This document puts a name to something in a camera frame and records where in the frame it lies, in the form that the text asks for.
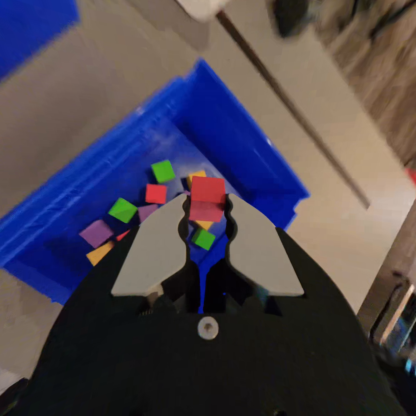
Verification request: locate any black power adapter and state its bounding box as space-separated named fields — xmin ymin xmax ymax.
xmin=273 ymin=0 xmax=309 ymax=36

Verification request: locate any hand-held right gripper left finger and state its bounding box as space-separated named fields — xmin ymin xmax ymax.
xmin=111 ymin=193 xmax=189 ymax=297

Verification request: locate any blue plastic bin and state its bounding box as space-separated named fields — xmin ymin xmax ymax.
xmin=0 ymin=0 xmax=80 ymax=82
xmin=0 ymin=58 xmax=311 ymax=314

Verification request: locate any green cube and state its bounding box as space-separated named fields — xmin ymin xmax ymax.
xmin=191 ymin=228 xmax=216 ymax=251
xmin=108 ymin=197 xmax=138 ymax=224
xmin=151 ymin=160 xmax=176 ymax=183

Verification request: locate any white stand base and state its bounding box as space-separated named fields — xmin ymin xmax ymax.
xmin=175 ymin=0 xmax=234 ymax=21

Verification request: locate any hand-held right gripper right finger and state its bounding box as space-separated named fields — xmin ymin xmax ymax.
xmin=224 ymin=194 xmax=305 ymax=297

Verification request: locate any purple cube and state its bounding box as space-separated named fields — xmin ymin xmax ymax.
xmin=80 ymin=219 xmax=114 ymax=248
xmin=138 ymin=204 xmax=160 ymax=223

